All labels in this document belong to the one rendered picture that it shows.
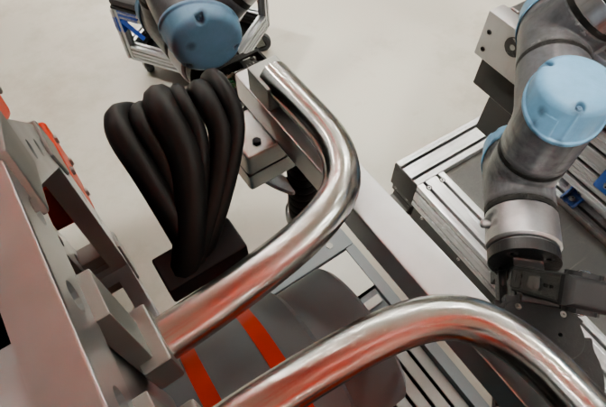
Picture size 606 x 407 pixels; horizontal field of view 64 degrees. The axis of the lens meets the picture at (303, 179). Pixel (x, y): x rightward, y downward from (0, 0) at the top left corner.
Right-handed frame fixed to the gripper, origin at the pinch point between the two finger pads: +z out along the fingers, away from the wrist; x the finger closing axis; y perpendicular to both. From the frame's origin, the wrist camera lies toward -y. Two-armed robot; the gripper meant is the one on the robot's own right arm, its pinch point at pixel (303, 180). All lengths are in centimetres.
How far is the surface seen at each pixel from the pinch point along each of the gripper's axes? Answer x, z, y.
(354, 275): 23, -9, -75
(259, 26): 52, -101, -68
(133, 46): 11, -117, -67
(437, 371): 24, 21, -77
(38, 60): -18, -151, -83
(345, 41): 84, -90, -84
